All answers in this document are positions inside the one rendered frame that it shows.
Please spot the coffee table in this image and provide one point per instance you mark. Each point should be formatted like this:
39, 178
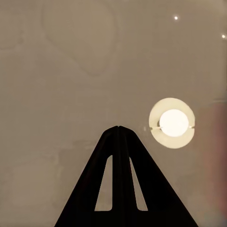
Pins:
71, 69

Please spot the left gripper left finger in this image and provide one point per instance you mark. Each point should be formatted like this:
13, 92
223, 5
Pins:
79, 211

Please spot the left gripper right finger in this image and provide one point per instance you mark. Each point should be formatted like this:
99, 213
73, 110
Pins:
165, 209

